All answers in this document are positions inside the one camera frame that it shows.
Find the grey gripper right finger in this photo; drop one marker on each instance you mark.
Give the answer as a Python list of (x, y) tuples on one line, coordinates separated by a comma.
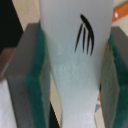
[(114, 83)]

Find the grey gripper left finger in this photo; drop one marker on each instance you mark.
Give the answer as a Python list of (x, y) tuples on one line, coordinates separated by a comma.
[(28, 78)]

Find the white toy fish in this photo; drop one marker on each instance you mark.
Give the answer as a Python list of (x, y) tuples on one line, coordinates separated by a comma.
[(75, 63)]

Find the knife with wooden handle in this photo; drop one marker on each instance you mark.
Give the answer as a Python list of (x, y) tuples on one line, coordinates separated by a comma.
[(119, 13)]

